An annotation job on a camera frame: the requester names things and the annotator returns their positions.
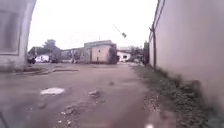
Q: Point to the small white building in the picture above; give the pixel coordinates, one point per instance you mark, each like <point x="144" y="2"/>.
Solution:
<point x="123" y="55"/>

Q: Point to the beige boxy building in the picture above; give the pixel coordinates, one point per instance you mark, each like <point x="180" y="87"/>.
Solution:
<point x="100" y="52"/>

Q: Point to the brown dirt road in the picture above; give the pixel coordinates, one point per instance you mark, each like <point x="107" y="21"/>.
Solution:
<point x="100" y="86"/>

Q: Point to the tree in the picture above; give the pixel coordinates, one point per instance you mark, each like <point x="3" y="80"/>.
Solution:
<point x="50" y="48"/>

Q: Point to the white vehicle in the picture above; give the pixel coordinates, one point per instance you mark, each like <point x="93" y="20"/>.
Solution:
<point x="42" y="59"/>

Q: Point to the dark vehicle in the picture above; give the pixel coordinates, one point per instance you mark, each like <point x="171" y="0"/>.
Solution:
<point x="31" y="60"/>

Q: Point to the grey building with window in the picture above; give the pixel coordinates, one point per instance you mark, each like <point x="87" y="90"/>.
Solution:
<point x="13" y="33"/>

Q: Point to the rough verge along wall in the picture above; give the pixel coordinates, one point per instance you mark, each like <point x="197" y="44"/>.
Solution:
<point x="180" y="96"/>

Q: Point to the pale wall with brown pillars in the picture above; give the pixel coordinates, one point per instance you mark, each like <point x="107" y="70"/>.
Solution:
<point x="190" y="43"/>

